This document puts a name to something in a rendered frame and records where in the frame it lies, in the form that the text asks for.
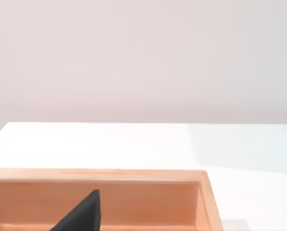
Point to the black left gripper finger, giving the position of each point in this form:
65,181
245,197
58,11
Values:
85,214

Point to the shallow salmon-coloured box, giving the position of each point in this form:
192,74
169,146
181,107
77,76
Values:
145,199

